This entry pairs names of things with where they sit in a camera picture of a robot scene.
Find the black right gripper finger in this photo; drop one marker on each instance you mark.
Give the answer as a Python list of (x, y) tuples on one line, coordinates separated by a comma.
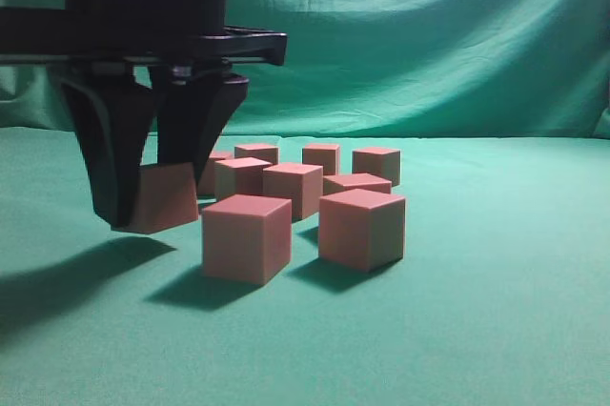
[(197, 103)]

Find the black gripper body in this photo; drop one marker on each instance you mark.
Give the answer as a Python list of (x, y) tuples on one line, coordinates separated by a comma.
[(144, 32)]

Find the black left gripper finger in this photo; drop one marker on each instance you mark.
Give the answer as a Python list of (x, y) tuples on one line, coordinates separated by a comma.
[(111, 116)]

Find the red cube column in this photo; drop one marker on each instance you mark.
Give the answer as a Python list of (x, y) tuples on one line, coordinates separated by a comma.
[(166, 198), (301, 183), (338, 183), (239, 176), (361, 229), (378, 161), (247, 238), (262, 151)]

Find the green cloth backdrop and cover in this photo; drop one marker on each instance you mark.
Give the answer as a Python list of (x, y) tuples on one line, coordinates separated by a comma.
[(500, 111)]

